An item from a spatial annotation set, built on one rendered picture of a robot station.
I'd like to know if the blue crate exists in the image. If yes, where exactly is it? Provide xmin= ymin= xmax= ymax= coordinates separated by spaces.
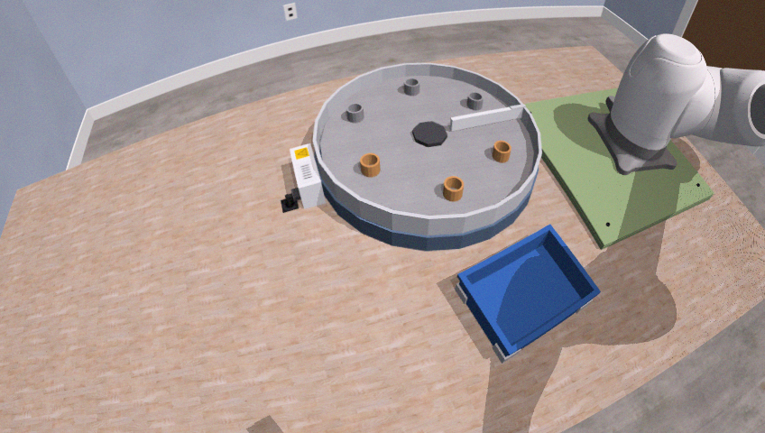
xmin=455 ymin=224 xmax=601 ymax=363

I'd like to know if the bronze bushing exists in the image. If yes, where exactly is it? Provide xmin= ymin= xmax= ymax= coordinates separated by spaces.
xmin=443 ymin=176 xmax=464 ymax=202
xmin=360 ymin=153 xmax=380 ymax=178
xmin=493 ymin=141 xmax=512 ymax=163

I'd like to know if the grey metal bushing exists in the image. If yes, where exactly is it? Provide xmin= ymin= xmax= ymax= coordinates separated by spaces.
xmin=467 ymin=92 xmax=484 ymax=110
xmin=404 ymin=78 xmax=419 ymax=96
xmin=346 ymin=103 xmax=364 ymax=123

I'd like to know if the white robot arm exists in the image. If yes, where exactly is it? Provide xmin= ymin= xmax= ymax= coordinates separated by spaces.
xmin=587 ymin=34 xmax=765 ymax=175

